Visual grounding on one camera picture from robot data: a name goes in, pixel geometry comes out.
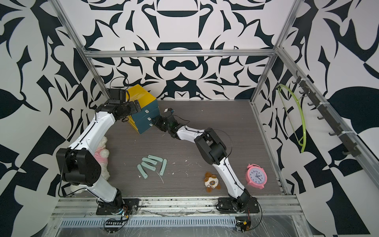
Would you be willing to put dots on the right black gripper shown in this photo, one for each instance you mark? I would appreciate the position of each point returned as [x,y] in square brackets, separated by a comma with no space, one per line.
[156,121]

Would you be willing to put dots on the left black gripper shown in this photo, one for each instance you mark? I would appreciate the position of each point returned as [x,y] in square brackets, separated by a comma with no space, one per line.
[132,105]

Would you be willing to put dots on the teal drawer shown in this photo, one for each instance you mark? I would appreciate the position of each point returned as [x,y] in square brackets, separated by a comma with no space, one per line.
[145,123]
[150,109]

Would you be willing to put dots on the mint folding knife top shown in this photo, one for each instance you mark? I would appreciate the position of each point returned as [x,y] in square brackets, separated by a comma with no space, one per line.
[155,158]

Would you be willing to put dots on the mint folding knife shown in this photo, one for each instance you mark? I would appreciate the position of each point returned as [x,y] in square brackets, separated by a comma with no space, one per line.
[155,158]
[163,167]
[150,161]
[146,165]
[141,170]

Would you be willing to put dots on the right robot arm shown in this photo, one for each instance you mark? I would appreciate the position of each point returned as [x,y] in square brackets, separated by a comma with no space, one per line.
[212,149]

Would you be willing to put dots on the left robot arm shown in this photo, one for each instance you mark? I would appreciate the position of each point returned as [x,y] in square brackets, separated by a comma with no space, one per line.
[77,163]

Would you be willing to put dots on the yellow drawer cabinet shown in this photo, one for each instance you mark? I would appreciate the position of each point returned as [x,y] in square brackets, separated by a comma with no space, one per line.
[137,92]

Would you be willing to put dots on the white teddy bear pink shirt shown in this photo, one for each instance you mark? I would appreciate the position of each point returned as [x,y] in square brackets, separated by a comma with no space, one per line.
[101,155]

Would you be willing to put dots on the brown white plush puppy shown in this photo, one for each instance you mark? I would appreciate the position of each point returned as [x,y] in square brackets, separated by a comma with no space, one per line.
[211,182]

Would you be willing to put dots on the pink alarm clock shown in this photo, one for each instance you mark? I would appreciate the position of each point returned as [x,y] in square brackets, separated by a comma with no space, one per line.
[256,176]

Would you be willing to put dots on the black hook rack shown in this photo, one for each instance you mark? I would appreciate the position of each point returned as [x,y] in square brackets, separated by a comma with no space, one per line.
[329,115]

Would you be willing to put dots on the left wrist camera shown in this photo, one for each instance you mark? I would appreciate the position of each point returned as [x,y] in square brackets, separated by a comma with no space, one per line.
[118,94]

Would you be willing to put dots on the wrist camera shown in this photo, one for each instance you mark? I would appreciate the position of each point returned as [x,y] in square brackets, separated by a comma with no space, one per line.
[118,94]
[168,112]

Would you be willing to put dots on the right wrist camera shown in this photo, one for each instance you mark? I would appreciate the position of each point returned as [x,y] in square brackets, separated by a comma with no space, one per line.
[168,112]

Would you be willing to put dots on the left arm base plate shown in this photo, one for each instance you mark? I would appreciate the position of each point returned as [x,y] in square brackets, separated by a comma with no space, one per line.
[126,206]

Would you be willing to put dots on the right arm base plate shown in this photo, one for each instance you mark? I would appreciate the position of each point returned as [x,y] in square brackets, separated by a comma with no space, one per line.
[231,205]

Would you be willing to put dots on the green bow on wall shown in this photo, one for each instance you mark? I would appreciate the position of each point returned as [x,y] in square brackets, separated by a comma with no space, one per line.
[286,94]

